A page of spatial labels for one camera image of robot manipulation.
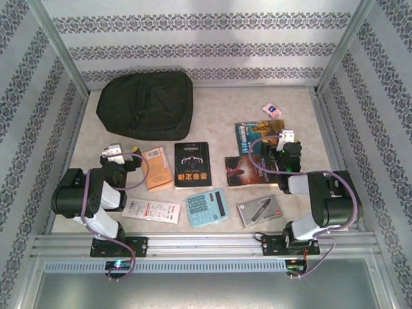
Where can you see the teal travel book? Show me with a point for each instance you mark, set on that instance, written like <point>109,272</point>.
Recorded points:
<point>254,132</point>

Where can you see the orange paperback book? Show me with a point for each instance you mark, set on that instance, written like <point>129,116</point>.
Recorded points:
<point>157,170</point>

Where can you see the Three Days To See book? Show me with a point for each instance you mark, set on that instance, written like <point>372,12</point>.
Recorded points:
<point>248,174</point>

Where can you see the pink eraser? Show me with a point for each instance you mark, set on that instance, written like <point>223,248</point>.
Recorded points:
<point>272,110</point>

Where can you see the black fabric backpack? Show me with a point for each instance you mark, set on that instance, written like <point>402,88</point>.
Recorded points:
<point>145,103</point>

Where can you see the white plastic packet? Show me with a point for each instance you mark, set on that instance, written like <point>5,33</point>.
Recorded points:
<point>151,210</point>

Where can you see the grey marker pen box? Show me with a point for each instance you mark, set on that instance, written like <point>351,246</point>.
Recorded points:
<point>260,210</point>

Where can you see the black paperback book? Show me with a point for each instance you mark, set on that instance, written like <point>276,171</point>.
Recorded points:
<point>193,165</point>

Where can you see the light blue calculator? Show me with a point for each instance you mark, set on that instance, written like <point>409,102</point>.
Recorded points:
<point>207,207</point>

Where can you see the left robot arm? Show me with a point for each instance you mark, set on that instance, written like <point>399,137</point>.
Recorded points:
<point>74,193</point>

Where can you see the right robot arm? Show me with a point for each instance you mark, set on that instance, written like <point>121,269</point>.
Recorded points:
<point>334,199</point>

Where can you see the left controller board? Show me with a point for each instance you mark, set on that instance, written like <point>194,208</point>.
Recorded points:
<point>118,265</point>

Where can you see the controller board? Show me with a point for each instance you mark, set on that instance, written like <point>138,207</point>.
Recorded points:
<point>118,265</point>
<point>295,265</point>

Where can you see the right controller board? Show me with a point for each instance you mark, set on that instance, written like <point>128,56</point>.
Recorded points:
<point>295,265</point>

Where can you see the grey metal panel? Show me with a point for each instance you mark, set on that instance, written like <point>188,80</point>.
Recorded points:
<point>206,289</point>

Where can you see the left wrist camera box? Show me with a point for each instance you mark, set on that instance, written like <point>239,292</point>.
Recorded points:
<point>113,151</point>

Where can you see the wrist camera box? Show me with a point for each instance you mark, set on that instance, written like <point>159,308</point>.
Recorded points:
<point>113,151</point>
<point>287,135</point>

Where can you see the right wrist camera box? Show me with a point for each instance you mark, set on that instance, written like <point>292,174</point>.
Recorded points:
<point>287,135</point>

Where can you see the right side aluminium rail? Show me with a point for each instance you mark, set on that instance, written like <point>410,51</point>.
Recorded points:
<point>325,128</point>

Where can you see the left side aluminium rail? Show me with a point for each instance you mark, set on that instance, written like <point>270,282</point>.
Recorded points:
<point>72,145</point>

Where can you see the rear aluminium frame rail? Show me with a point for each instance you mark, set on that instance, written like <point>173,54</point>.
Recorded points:
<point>241,88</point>

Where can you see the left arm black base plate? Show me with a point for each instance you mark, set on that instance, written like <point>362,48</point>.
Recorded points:
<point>138,246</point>

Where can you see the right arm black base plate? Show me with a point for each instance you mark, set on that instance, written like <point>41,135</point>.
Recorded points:
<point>270,245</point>

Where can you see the aluminium mounting rail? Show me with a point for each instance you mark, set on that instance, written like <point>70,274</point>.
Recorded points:
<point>206,244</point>

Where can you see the right aluminium frame post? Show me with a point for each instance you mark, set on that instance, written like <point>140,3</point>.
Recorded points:
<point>342,48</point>

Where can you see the aluminium frame post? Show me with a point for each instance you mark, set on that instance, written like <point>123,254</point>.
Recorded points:
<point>342,48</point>
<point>62,48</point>

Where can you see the left aluminium frame post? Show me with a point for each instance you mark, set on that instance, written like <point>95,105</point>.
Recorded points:
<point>62,48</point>

